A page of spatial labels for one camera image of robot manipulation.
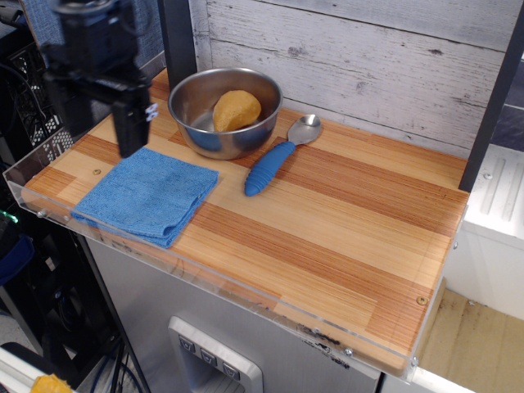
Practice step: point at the yellow object bottom left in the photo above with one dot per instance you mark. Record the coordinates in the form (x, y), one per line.
(50, 384)

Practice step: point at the clear acrylic table guard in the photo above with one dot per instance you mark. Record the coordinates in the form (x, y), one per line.
(344, 247)

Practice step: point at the yellow plastic food piece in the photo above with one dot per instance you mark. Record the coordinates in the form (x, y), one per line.
(235, 110)

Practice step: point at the spoon with blue handle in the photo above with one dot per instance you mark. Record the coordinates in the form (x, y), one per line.
(305, 130)

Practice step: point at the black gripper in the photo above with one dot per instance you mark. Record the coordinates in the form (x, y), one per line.
(97, 60)

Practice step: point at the black vertical post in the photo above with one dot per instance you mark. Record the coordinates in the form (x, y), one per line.
(503, 83)

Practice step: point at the stainless steel bowl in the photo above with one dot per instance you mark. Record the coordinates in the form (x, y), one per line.
(192, 103)

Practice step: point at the silver toy fridge cabinet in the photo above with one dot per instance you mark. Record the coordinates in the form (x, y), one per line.
(146, 298)

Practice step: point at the blue cloth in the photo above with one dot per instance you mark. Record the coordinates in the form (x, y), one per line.
(148, 195)

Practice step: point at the white toy sink unit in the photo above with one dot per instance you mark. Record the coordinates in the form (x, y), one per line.
(485, 263)

